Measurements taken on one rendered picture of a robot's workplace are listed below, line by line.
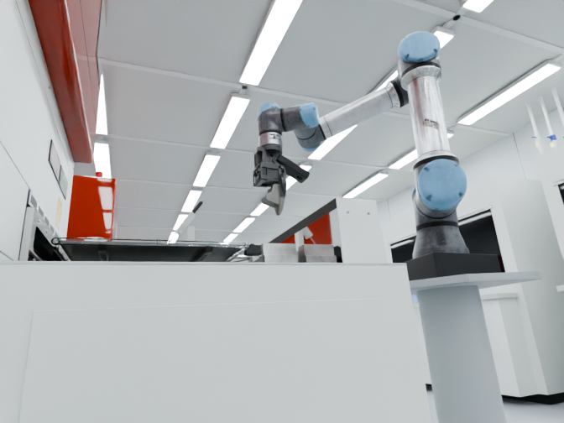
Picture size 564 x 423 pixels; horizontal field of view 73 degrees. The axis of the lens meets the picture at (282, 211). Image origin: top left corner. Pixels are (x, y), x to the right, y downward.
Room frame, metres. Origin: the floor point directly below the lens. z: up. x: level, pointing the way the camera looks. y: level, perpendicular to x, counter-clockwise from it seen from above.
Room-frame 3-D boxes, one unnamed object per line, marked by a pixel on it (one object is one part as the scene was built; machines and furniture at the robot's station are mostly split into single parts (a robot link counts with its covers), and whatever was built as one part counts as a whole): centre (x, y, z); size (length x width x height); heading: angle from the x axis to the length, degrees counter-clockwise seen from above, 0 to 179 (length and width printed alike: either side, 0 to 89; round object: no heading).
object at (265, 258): (1.01, 0.08, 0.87); 0.36 x 0.08 x 0.03; 23
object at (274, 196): (1.06, 0.02, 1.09); 0.06 x 0.03 x 0.09; 114
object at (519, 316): (4.34, -1.97, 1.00); 1.80 x 1.08 x 2.00; 23
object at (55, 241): (0.72, 0.24, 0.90); 0.37 x 0.01 x 0.01; 113
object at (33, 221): (0.80, 0.50, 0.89); 0.44 x 0.02 x 0.10; 23
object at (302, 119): (1.07, -0.08, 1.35); 0.11 x 0.11 x 0.08; 76
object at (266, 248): (0.86, 0.02, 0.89); 0.08 x 0.03 x 0.03; 113
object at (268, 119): (1.08, 0.02, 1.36); 0.09 x 0.08 x 0.11; 76
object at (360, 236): (0.97, -0.04, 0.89); 0.55 x 0.09 x 0.14; 23
